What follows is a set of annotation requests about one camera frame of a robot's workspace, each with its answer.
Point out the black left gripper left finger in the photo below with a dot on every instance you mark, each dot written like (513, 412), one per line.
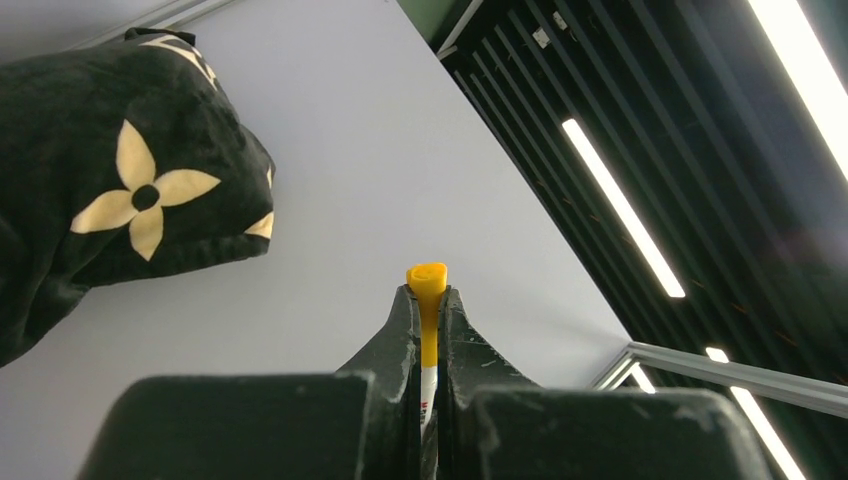
(358, 422)

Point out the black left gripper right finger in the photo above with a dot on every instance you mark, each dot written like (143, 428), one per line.
(496, 423)

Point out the yellow marker cap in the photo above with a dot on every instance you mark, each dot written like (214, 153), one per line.
(428, 282)

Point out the white marker pen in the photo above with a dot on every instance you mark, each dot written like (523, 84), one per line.
(428, 389)

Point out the ceiling light strip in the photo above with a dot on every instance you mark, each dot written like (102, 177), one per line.
(809, 69)
(755, 411)
(623, 209)

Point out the black floral pillow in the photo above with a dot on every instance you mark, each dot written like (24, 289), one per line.
(120, 162)

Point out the grey aluminium frame bar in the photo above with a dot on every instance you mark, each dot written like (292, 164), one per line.
(825, 397)

